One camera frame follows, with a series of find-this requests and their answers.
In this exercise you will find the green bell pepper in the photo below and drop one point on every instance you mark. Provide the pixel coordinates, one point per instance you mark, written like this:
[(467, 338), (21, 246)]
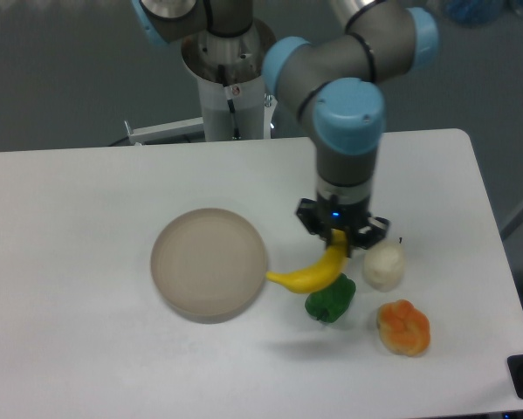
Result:
[(329, 304)]

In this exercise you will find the yellow banana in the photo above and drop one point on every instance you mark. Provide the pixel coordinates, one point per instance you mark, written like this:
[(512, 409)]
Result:
[(317, 276)]

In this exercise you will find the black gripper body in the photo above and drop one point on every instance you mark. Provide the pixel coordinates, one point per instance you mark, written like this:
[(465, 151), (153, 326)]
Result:
[(320, 214)]

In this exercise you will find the orange bread roll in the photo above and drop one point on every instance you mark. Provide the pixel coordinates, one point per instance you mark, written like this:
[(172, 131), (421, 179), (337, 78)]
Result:
[(403, 329)]

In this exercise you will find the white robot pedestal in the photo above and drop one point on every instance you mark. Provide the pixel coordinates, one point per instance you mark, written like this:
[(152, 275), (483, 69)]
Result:
[(230, 86)]

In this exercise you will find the white metal bracket left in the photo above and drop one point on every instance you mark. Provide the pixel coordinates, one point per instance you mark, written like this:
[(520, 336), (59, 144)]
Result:
[(167, 133)]

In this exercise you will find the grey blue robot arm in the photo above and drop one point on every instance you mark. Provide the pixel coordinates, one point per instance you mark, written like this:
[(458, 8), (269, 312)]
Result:
[(331, 90)]

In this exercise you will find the beige round plate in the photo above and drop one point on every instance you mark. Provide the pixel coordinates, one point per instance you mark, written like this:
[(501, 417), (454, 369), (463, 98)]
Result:
[(209, 264)]

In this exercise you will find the white garlic bulb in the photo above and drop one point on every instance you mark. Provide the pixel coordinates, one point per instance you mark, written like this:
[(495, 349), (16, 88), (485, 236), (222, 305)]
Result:
[(384, 265)]

